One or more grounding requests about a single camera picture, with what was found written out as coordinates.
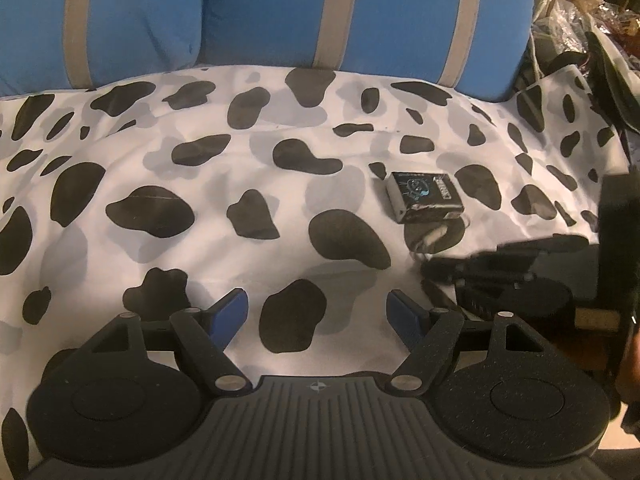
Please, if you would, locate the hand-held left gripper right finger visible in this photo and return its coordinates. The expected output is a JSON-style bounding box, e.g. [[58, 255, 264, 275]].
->
[[385, 289, 552, 394]]

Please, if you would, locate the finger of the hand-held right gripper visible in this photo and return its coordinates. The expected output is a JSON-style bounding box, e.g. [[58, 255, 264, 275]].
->
[[494, 235, 592, 259], [421, 254, 532, 284]]

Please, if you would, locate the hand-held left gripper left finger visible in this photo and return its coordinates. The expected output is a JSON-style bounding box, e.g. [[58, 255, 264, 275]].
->
[[86, 287, 254, 394]]

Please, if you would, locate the black tissue pack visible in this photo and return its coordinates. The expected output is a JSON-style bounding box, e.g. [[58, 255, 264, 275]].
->
[[386, 171, 467, 225]]

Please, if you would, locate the cow-print blanket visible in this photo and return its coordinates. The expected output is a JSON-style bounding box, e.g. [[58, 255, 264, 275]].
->
[[0, 65, 632, 480]]

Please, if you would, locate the blue pillow with grey stripes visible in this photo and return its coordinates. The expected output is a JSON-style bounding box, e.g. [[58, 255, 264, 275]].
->
[[199, 0, 535, 102], [0, 0, 208, 98]]

